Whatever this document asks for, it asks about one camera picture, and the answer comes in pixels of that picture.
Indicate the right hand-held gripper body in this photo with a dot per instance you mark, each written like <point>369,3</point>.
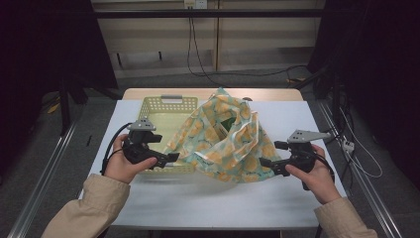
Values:
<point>303,155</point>

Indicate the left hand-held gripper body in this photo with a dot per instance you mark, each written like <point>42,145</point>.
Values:
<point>137,148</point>

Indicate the pale yellow plastic basket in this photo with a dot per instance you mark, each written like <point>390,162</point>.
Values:
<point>165,119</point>

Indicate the orange print cloth bag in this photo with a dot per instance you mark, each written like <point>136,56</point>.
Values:
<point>211,139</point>

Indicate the person's left hand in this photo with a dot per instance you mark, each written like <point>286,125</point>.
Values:
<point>120,167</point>

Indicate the person's right hand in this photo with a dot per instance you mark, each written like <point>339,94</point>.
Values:
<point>320,183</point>

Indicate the white power strip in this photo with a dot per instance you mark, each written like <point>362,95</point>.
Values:
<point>348,145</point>

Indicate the dark round table grommet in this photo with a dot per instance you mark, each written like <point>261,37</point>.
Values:
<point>248,98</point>

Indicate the black metal stand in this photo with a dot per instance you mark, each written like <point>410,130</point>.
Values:
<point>64,109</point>
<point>335,95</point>

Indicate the yellow floor tape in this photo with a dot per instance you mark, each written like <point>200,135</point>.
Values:
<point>53,108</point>

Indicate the black horizontal bar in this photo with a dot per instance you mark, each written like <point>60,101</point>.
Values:
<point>231,13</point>

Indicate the aluminium floor rail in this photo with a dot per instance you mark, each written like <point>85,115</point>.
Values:
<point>373,198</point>
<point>39,189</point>

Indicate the white wall socket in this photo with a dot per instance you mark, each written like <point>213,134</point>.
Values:
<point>195,4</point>

